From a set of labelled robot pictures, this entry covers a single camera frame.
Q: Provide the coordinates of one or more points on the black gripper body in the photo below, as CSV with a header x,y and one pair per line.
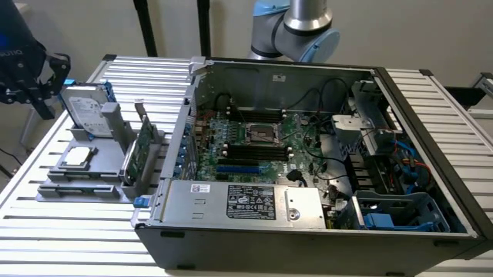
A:
x,y
18,49

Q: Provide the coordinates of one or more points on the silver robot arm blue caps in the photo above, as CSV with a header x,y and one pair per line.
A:
x,y
304,17

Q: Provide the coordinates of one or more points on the green RAM stick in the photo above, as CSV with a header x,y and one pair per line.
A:
x,y
79,190

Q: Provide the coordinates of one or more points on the black RAM slot bank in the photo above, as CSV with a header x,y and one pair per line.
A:
x,y
256,152
257,115

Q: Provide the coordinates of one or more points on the blue expansion slot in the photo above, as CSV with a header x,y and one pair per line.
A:
x,y
238,169

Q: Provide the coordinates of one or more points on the grey parts rack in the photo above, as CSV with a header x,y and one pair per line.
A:
x,y
111,124

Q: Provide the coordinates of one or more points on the black stand pole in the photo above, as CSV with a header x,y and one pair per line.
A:
x,y
204,29
149,29

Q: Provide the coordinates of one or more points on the silver CPU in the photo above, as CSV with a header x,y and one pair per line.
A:
x,y
79,157

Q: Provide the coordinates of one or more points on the green graphics card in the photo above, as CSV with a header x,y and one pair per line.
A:
x,y
140,153

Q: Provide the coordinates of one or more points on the blue case latch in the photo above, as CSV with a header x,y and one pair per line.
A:
x,y
141,201

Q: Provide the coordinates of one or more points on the CPU socket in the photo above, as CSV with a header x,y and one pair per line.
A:
x,y
262,133

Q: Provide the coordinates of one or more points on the silver power supply unit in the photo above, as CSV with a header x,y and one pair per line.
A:
x,y
216,205

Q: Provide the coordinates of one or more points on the green motherboard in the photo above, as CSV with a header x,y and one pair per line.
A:
x,y
301,144

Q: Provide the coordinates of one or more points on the silver metal drive cage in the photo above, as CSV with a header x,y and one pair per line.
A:
x,y
352,124

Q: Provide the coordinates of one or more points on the black open PC case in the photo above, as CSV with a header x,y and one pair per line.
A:
x,y
269,248

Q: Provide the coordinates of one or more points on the blue plastic disk bay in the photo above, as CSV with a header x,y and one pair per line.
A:
x,y
420,206

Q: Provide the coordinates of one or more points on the hard disk blue bracket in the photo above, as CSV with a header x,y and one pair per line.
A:
x,y
86,111

